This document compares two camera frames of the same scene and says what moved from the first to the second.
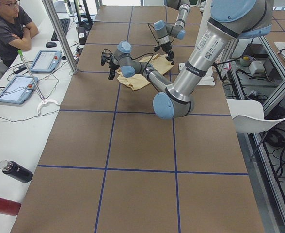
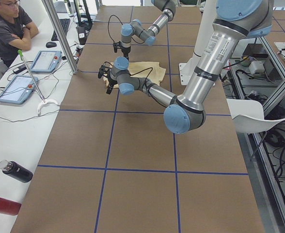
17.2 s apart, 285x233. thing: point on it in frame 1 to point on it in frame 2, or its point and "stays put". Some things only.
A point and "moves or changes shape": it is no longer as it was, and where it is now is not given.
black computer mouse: (50, 44) stays put
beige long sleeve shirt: (159, 63) moves or changes shape
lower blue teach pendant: (18, 90) stays put
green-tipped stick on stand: (21, 57) stays put
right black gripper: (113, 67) to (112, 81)
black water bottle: (16, 170) stays put
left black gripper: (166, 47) to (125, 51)
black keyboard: (65, 24) stays put
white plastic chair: (248, 116) stays put
